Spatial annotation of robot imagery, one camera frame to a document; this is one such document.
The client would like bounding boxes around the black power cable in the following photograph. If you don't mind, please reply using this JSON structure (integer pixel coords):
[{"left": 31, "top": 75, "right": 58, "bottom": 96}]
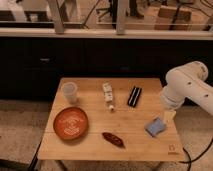
[{"left": 180, "top": 137, "right": 213, "bottom": 164}]

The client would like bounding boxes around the black rectangular case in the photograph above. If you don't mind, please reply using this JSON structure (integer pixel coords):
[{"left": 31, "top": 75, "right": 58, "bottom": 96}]
[{"left": 127, "top": 87, "right": 142, "bottom": 107}]

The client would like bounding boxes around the dark red dried pepper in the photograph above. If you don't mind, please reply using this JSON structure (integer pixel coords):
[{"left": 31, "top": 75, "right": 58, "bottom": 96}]
[{"left": 102, "top": 132, "right": 125, "bottom": 148}]

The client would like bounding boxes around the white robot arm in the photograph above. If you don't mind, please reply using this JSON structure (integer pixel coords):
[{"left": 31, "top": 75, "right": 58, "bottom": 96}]
[{"left": 160, "top": 61, "right": 213, "bottom": 124}]

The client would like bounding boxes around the black office chair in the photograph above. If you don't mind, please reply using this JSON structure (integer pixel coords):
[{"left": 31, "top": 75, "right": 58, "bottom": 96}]
[{"left": 96, "top": 0, "right": 118, "bottom": 22}]

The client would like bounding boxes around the orange patterned plate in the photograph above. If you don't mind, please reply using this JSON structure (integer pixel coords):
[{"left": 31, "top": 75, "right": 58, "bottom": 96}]
[{"left": 53, "top": 107, "right": 89, "bottom": 140}]

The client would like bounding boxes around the cardboard box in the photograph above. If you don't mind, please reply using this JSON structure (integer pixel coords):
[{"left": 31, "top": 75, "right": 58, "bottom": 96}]
[{"left": 155, "top": 6, "right": 192, "bottom": 31}]

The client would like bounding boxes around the beige wooden pusher tip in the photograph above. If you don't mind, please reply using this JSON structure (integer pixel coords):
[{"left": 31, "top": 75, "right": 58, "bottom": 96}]
[{"left": 163, "top": 110, "right": 176, "bottom": 125}]

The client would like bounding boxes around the blue sponge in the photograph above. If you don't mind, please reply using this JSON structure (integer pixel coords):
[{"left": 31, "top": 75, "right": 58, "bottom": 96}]
[{"left": 145, "top": 117, "right": 166, "bottom": 137}]

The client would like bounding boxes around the clear plastic cup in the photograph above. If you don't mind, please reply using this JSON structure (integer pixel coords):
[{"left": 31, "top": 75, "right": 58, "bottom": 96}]
[{"left": 61, "top": 82, "right": 78, "bottom": 103}]

